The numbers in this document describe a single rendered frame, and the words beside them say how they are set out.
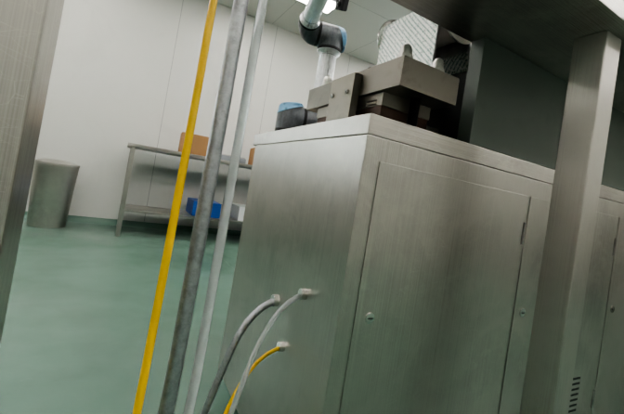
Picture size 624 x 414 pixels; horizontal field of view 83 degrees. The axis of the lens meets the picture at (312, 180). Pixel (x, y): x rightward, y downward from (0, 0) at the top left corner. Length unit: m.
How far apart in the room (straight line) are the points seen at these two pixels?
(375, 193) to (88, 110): 4.02
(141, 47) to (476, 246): 4.20
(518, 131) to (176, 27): 4.18
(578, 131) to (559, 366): 0.45
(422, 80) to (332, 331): 0.52
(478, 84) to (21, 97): 0.80
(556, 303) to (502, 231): 0.20
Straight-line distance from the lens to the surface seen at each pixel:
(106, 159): 4.44
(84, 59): 4.57
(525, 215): 1.03
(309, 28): 1.73
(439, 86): 0.80
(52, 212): 4.01
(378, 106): 0.78
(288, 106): 1.65
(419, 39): 1.06
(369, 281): 0.70
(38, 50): 0.36
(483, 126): 0.89
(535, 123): 1.06
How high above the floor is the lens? 0.74
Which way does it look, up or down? 1 degrees up
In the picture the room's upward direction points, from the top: 9 degrees clockwise
